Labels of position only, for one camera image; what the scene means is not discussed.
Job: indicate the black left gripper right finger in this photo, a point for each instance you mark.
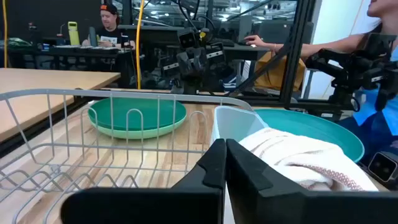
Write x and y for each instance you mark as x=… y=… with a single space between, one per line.
x=295 y=208

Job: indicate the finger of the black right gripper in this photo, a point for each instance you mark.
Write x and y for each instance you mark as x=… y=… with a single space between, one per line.
x=200 y=60
x=186 y=63

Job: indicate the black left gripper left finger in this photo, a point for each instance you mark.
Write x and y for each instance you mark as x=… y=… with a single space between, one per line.
x=174 y=205

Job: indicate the dark green plate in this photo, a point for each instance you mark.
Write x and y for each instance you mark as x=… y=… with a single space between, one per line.
x=146 y=113

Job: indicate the light green plate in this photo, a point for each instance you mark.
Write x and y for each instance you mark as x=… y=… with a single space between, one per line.
x=136 y=134

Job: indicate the teal green plate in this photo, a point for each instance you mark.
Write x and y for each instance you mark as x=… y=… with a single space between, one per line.
x=311 y=127

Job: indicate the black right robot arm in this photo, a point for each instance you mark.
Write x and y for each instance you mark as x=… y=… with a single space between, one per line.
x=199 y=84

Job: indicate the white striped dish towel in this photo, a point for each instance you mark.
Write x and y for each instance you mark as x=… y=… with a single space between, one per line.
x=298 y=158

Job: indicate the clear plastic utensil holder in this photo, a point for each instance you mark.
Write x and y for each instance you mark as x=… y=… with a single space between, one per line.
x=233 y=123

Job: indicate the person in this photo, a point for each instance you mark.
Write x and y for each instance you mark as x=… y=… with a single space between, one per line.
x=109 y=31
x=326 y=46

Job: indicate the black office desk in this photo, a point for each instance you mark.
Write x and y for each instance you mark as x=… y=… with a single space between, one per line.
x=77 y=51

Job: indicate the yellow-green water bottle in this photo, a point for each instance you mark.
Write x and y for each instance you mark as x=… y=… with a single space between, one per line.
x=73 y=34

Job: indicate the light wood desk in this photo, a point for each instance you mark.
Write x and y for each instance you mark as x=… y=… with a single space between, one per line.
x=46 y=87

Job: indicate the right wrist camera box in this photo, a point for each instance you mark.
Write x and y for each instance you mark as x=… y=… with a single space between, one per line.
x=187 y=39

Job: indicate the black aluminium rig frame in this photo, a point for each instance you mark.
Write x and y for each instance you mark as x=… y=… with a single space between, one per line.
x=295 y=62

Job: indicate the black table-level camera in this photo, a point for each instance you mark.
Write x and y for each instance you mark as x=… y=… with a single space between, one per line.
x=384 y=168

